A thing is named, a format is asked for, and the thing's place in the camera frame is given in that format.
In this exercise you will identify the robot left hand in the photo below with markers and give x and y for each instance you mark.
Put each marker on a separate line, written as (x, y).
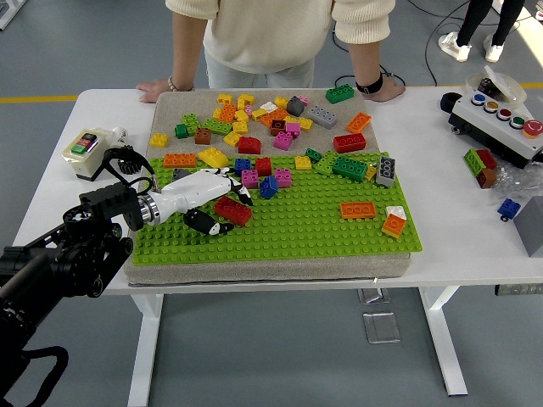
(195, 188)

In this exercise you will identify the person's left hand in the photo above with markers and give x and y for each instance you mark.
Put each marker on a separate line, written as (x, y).
(386, 91)

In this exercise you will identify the person's right hand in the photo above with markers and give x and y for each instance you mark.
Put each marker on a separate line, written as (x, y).
(155, 87)

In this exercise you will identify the red two-by-four brick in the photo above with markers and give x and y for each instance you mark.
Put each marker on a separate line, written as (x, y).
(349, 143)
(233, 210)

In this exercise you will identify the pink two-by-two brick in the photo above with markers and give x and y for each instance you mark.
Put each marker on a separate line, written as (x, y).
(251, 177)
(292, 129)
(282, 179)

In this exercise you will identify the person's left forearm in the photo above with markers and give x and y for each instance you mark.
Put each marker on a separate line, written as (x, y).
(365, 59)

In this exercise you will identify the person's right forearm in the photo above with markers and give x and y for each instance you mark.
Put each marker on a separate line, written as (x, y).
(186, 46)

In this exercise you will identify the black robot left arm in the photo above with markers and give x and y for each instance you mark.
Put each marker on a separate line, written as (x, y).
(63, 263)

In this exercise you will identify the orange two-by-four brick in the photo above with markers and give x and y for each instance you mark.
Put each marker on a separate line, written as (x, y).
(180, 161)
(358, 211)
(359, 123)

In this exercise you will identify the yellow curved brick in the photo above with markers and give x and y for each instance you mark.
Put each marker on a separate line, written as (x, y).
(212, 157)

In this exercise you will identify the dark green two-by-four brick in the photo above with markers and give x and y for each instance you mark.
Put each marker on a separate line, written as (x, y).
(350, 168)
(340, 93)

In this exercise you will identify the small dark green brick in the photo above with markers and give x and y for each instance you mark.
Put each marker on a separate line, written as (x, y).
(313, 155)
(181, 131)

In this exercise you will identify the blue two-by-two brick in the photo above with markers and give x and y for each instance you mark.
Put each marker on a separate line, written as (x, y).
(242, 165)

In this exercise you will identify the brown two-by-two brick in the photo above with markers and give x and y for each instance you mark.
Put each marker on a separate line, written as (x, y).
(202, 136)

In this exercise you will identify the yellow two-by-two brick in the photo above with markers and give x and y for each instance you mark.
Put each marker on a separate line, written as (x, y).
(303, 163)
(158, 140)

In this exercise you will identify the lime green two-by-four brick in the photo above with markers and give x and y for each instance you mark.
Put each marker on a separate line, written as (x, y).
(216, 126)

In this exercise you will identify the red curved brick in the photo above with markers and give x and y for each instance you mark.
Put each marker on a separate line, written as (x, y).
(249, 146)

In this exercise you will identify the grey two-by-four brick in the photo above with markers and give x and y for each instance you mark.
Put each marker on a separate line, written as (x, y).
(322, 117)
(385, 171)

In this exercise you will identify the red two-by-two brick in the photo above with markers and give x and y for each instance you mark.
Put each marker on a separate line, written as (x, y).
(263, 167)

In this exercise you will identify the small pink brick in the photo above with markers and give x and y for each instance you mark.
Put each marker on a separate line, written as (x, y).
(304, 100)
(248, 109)

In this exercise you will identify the small yellow brick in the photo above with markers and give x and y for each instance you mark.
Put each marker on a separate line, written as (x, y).
(371, 174)

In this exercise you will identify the yellow L-shaped brick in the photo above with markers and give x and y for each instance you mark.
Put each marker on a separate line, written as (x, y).
(245, 99)

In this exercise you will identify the dark grey sloped brick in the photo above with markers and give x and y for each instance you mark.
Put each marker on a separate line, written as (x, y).
(295, 107)

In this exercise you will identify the magenta two-by-two brick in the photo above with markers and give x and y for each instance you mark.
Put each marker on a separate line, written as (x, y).
(283, 141)

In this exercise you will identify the large orange brick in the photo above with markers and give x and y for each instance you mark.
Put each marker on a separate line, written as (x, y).
(275, 115)

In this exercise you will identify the white brick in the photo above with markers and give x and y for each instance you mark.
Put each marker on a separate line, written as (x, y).
(395, 212)
(267, 106)

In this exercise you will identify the green studded baseplate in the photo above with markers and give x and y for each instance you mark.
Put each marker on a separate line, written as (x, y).
(297, 241)

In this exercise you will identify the orange and yellow brick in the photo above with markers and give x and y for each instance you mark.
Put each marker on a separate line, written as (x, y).
(392, 226)

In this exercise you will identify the blue brick with keyring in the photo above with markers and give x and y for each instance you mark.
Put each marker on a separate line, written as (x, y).
(508, 207)

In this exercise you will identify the black wristband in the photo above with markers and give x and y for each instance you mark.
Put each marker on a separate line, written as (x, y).
(369, 87)

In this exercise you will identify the black gear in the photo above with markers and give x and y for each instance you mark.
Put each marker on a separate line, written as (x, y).
(127, 166)

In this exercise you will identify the white push-button control box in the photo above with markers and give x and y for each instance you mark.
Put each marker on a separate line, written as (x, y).
(492, 127)

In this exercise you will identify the clear plastic container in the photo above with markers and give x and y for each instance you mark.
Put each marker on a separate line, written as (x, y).
(511, 91)

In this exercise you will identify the person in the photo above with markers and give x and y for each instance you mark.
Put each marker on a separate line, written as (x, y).
(271, 34)

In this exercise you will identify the clear plastic bag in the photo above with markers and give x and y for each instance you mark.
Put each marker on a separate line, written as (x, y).
(515, 182)

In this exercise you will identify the white table leg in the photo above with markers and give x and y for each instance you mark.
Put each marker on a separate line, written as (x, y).
(144, 352)
(443, 339)

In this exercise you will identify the grey box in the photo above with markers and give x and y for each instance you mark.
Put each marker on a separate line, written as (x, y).
(532, 229)

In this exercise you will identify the small clear plastic case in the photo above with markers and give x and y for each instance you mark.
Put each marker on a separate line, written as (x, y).
(371, 296)

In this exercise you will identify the large clear plastic case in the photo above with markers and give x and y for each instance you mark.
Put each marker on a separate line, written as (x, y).
(382, 328)

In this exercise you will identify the table height control panel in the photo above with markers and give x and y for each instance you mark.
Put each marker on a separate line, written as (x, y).
(517, 290)

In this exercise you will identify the beige switch box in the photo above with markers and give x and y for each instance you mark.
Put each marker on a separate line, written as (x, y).
(85, 146)

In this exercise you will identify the white desk frame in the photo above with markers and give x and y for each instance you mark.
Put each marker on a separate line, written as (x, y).
(5, 21)

